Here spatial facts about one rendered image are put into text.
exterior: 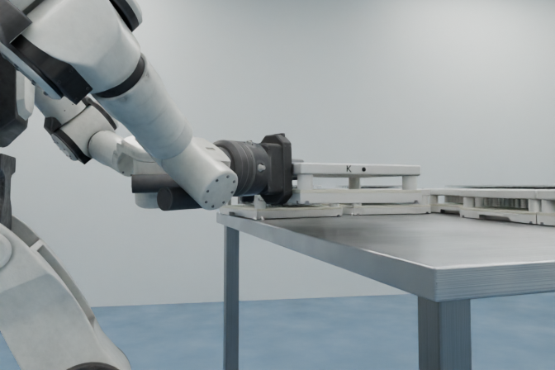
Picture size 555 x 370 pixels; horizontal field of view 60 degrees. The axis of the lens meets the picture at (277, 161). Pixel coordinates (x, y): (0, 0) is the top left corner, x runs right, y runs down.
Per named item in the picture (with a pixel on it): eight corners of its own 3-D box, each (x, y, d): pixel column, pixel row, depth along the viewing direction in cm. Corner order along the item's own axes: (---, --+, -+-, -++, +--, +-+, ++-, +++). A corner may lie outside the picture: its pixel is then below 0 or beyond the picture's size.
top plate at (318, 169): (300, 173, 81) (300, 162, 82) (257, 177, 104) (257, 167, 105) (421, 175, 90) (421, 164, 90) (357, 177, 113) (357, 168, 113)
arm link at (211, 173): (226, 130, 77) (169, 124, 68) (270, 164, 71) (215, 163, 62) (200, 190, 80) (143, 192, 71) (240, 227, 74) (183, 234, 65)
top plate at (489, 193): (538, 196, 128) (538, 188, 128) (627, 198, 105) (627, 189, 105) (459, 196, 122) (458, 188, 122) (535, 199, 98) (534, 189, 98)
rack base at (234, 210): (295, 211, 146) (295, 203, 146) (342, 215, 124) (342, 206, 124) (219, 214, 134) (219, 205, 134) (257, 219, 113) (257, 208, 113)
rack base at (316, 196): (300, 203, 81) (300, 189, 81) (257, 200, 104) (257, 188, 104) (422, 202, 89) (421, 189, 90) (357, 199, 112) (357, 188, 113)
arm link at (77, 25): (204, 112, 60) (122, -12, 44) (146, 173, 58) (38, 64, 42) (154, 82, 66) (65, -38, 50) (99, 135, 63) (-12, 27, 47)
